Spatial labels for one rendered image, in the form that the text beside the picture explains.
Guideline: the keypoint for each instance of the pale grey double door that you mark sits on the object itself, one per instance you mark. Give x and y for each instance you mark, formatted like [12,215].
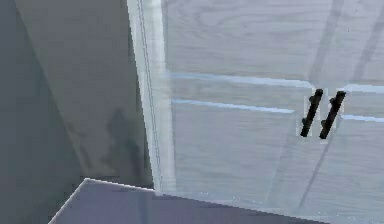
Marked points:
[233,143]

